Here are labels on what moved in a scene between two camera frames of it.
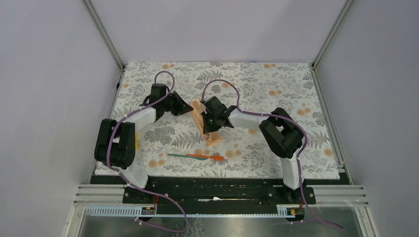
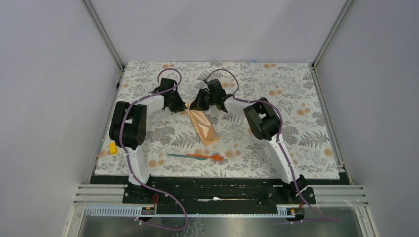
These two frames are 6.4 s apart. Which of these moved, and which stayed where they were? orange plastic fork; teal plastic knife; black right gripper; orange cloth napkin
Moved: black right gripper
Stayed: teal plastic knife; orange cloth napkin; orange plastic fork
